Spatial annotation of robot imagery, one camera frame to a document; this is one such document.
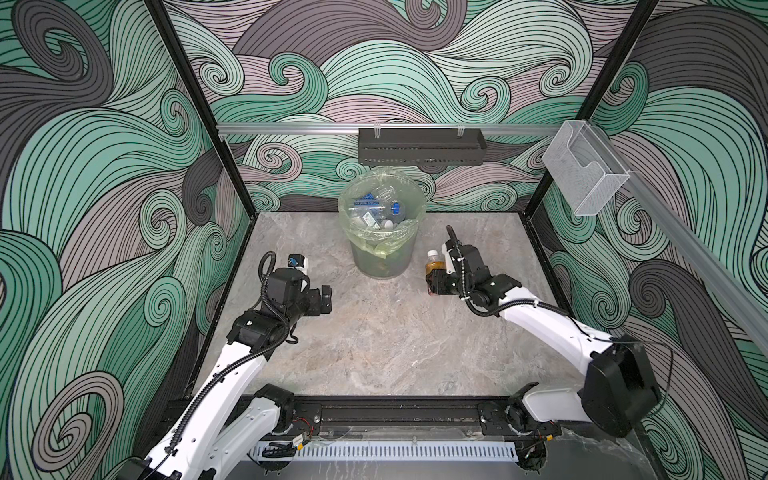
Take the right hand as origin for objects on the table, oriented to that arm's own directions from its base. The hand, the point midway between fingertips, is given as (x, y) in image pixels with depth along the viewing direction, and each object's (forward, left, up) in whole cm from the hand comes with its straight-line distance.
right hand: (434, 277), depth 85 cm
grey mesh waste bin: (+8, +10, -4) cm, 14 cm away
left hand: (-7, +33, +6) cm, 34 cm away
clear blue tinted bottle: (+19, +14, +11) cm, 26 cm away
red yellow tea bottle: (+3, 0, +4) cm, 5 cm away
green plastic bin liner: (+5, +18, +14) cm, 23 cm away
